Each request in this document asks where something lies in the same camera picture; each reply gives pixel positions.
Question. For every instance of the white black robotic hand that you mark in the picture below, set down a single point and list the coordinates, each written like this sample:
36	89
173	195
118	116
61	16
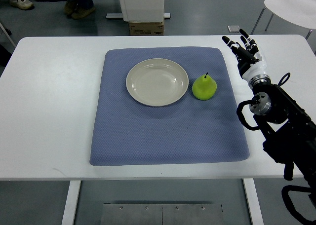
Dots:
250	61

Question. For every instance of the green pear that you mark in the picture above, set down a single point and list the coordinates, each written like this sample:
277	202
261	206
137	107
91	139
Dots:
204	87

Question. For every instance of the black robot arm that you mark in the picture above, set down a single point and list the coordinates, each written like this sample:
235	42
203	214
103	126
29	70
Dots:
290	135

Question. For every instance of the beige round plate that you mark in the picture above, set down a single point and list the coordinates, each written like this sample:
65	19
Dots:
157	82

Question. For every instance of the metal floor plate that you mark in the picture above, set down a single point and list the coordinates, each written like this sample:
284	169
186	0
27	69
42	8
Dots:
162	214

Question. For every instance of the grey floor socket cover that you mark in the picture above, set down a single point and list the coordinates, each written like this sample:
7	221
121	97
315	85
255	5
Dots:
233	28

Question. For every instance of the white chair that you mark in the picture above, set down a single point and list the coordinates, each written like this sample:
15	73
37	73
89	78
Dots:
298	12

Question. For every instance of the blue textured mat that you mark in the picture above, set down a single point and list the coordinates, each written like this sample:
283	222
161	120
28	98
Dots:
127	132

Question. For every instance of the brown cardboard box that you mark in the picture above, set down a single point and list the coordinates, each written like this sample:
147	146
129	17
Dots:
146	29

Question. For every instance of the white table leg right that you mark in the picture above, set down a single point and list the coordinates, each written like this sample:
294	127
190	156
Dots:
252	202

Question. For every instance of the white table leg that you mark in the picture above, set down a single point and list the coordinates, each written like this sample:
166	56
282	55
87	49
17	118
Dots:
71	203
252	202

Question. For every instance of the brown shoe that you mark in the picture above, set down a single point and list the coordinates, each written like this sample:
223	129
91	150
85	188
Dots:
73	10

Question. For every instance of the white table leg left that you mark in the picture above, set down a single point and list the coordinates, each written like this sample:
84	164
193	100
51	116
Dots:
71	203

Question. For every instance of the beige sneaker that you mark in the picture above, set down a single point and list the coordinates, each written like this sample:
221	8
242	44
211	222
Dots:
22	4

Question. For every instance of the white pedestal stand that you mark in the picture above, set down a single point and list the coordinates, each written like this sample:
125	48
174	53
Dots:
141	11

